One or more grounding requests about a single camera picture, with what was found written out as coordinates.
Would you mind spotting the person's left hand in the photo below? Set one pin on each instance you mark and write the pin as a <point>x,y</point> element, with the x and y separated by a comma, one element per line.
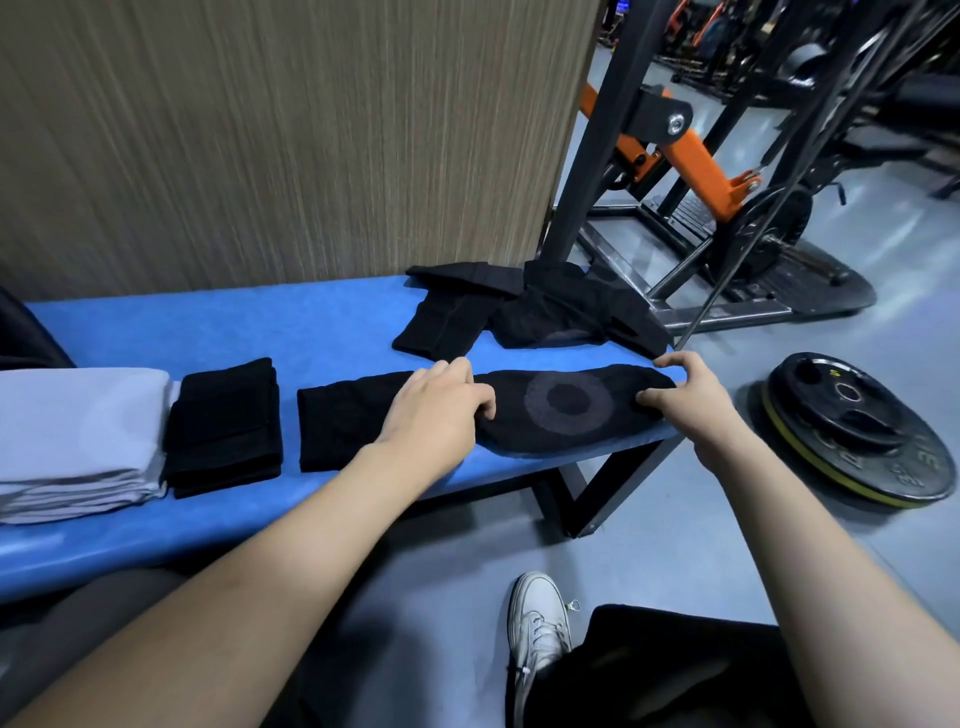
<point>431,420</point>

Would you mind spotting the person's right hand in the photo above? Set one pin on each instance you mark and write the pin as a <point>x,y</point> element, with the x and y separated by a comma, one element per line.
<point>701,412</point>

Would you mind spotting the person's right thumb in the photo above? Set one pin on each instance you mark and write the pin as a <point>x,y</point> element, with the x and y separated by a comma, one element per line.
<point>656,399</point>

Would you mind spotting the person's left thumb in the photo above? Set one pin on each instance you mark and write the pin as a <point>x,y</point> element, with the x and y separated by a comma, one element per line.
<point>480,401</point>

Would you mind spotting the person's right forearm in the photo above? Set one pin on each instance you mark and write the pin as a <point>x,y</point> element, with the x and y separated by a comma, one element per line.
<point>832,592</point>

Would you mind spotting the person's left forearm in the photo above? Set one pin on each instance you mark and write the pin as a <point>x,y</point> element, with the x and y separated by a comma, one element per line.
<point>247,592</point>

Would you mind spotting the flat black knee sleeve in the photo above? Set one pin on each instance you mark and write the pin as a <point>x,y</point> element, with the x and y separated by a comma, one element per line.
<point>450,319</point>

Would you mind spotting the crumpled black knee sleeve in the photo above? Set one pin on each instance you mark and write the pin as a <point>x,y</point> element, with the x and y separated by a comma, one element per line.
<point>577,311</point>

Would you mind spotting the yellow rimmed weight plate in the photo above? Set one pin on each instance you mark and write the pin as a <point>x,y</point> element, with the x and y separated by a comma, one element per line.
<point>825,469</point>

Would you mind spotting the small black machine weight plate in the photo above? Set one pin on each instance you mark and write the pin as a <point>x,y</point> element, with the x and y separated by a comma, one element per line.
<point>765,229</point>

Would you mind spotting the blue padded bench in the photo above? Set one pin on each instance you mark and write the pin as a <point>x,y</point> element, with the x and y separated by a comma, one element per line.
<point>247,337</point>

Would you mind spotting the white sneaker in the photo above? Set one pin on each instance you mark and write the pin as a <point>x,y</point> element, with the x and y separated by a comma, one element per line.
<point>536,637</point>

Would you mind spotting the black orange gym machine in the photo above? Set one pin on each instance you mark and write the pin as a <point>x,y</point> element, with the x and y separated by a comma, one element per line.
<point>675,150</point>

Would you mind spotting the folded black knee sleeve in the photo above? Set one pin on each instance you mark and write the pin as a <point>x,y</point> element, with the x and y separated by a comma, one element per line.
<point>223,431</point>

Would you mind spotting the person's black shorts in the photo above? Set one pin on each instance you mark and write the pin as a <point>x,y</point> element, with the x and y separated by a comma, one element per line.
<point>660,675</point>

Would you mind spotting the background gym equipment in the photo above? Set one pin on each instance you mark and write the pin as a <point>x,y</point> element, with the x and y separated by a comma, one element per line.
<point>862,67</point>

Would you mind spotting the stack of folded grey towels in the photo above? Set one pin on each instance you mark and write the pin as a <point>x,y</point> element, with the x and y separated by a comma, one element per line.
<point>75,442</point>

